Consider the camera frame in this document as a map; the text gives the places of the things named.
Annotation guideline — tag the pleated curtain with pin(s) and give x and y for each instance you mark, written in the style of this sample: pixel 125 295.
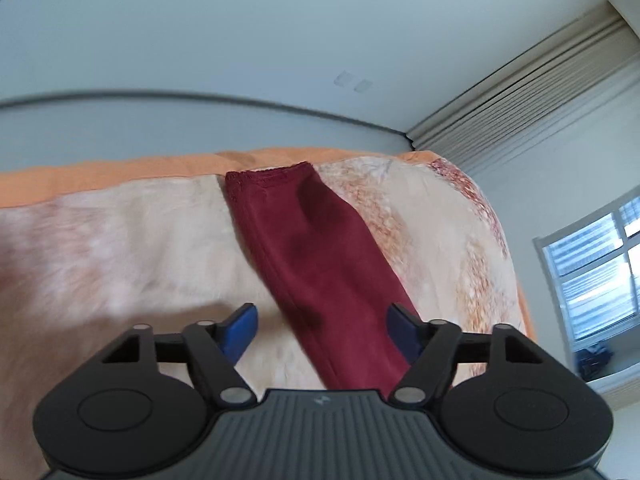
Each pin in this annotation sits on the pleated curtain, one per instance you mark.
pixel 525 95

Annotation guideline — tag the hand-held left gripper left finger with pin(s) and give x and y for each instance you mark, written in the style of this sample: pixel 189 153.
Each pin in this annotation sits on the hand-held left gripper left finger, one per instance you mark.
pixel 241 332

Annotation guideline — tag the maroon pants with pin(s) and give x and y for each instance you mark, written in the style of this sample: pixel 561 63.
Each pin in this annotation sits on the maroon pants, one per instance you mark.
pixel 325 270

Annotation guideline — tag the glass window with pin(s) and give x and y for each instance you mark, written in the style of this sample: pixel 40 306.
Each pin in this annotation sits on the glass window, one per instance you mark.
pixel 590 280

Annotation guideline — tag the dark bag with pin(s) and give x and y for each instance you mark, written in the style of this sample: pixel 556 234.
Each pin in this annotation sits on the dark bag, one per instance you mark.
pixel 594 360

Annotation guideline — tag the floral beige blanket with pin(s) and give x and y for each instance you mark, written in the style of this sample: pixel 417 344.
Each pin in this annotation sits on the floral beige blanket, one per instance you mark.
pixel 125 260

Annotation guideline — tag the white wall plate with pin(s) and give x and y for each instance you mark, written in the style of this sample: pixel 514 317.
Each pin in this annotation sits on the white wall plate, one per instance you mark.
pixel 363 85
pixel 343 78

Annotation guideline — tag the orange bed sheet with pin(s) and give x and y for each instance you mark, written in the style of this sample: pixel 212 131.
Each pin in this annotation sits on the orange bed sheet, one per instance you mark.
pixel 100 175

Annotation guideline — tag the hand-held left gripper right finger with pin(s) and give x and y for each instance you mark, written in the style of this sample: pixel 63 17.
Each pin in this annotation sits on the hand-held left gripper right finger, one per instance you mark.
pixel 402 332

